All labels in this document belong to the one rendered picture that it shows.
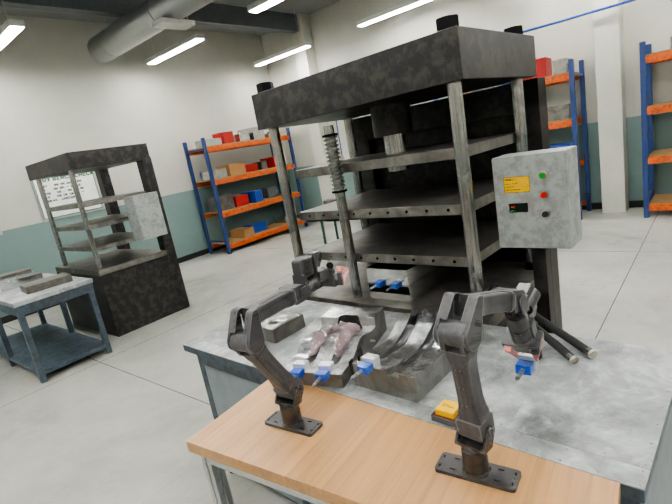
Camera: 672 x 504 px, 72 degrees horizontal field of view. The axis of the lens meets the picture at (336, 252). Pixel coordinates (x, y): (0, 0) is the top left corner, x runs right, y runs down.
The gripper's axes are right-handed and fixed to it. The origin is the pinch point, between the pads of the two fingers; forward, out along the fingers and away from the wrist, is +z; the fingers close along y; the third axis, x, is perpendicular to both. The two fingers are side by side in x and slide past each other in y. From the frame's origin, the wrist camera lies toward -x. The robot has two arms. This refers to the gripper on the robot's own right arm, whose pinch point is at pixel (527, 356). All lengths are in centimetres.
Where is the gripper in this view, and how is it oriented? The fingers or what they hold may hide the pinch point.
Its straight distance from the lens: 149.4
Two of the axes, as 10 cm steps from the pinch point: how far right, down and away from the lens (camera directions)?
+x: -4.6, 6.8, -5.7
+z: 4.0, 7.3, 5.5
